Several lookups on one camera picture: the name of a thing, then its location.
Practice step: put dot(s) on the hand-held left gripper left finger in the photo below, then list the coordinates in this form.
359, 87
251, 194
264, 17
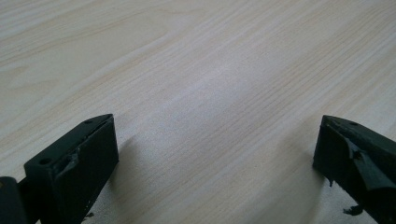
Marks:
77, 168

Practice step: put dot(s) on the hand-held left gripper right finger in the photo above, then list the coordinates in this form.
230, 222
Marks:
358, 158

